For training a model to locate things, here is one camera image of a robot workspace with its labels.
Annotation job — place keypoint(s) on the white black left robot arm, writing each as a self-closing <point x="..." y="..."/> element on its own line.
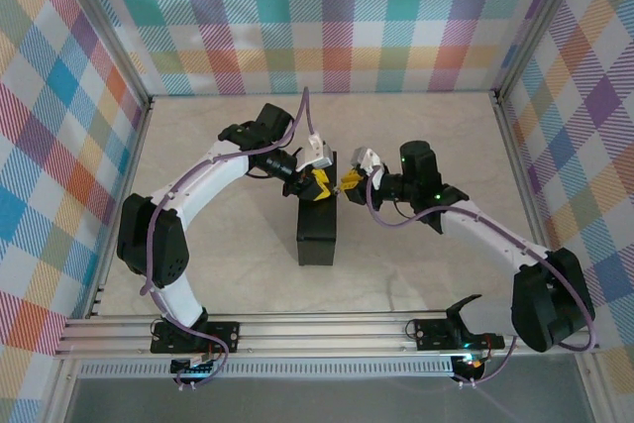
<point x="208" y="180"/>

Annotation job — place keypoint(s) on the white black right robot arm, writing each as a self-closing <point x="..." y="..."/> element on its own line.
<point x="495" y="240"/>

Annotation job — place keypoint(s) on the black box starry night print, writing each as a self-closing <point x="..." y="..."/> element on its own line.
<point x="317" y="230"/>

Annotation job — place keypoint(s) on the small control circuit board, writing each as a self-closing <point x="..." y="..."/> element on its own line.
<point x="470" y="363"/>
<point x="193" y="368"/>

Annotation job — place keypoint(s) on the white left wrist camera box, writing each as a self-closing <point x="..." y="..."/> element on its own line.
<point x="319" y="158"/>

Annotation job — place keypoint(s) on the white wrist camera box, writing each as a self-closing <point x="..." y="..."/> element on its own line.
<point x="319" y="158"/>
<point x="361" y="155"/>

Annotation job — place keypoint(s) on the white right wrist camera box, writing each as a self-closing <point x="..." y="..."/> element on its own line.
<point x="361" y="155"/>

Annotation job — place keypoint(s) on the aluminium side rail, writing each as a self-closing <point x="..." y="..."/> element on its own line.
<point x="136" y="155"/>
<point x="516" y="155"/>

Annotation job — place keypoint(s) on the aluminium frame rail with slots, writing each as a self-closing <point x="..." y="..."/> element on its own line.
<point x="322" y="336"/>

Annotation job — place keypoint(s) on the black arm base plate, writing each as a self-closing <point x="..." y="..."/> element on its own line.
<point x="431" y="334"/>
<point x="228" y="336"/>

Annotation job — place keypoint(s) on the aluminium frame post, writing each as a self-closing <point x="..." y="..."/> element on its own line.
<point x="538" y="22"/>
<point x="105" y="22"/>

